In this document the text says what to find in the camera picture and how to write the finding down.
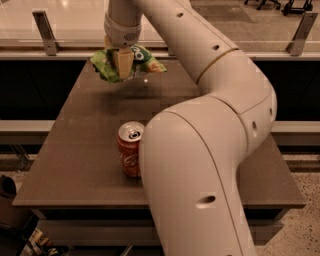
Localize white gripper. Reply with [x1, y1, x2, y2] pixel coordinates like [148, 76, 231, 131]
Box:
[104, 13, 141, 80]

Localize green rice chip bag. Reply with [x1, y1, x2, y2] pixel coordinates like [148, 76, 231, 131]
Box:
[90, 44, 167, 83]

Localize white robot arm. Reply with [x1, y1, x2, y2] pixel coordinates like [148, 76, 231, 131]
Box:
[105, 0, 277, 256]

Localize red Coca-Cola can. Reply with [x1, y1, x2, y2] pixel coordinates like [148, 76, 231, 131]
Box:
[117, 121, 144, 178]

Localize brown table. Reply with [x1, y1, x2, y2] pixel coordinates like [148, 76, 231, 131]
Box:
[12, 58, 307, 249]

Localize office chair base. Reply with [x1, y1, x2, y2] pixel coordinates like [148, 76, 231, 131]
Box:
[243, 0, 281, 10]

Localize black cart base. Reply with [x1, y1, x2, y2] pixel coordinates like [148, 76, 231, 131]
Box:
[282, 0, 313, 16]

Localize dark bin at left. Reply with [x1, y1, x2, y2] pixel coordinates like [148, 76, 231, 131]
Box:
[0, 175, 32, 229]

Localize items under table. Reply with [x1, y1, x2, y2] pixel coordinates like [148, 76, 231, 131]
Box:
[19, 228, 69, 256]

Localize left metal railing bracket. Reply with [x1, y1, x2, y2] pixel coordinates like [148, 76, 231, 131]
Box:
[32, 10, 60, 56]

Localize metal railing bracket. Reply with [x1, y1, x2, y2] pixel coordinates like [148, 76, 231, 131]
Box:
[286, 12, 318, 56]
[32, 10, 60, 56]

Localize right metal railing bracket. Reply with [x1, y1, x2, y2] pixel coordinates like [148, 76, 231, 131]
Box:
[286, 12, 318, 56]

